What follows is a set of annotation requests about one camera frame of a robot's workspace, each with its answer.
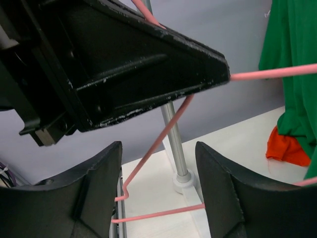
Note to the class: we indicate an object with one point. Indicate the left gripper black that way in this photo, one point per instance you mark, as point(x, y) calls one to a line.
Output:
point(24, 86)

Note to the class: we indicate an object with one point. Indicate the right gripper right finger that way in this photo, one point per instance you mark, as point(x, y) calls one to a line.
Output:
point(240, 203)

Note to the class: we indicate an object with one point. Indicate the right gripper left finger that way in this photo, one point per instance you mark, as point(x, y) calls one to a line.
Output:
point(77, 203)

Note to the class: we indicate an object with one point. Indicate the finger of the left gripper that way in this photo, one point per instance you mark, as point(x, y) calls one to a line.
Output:
point(113, 65)

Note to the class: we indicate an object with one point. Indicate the pink wire hanger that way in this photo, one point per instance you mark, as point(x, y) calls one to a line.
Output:
point(255, 75)

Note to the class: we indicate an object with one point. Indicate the orange t shirt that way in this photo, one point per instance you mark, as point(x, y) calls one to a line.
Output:
point(285, 148)

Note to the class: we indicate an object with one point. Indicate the white metal clothes rack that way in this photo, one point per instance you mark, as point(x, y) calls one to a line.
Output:
point(184, 180)

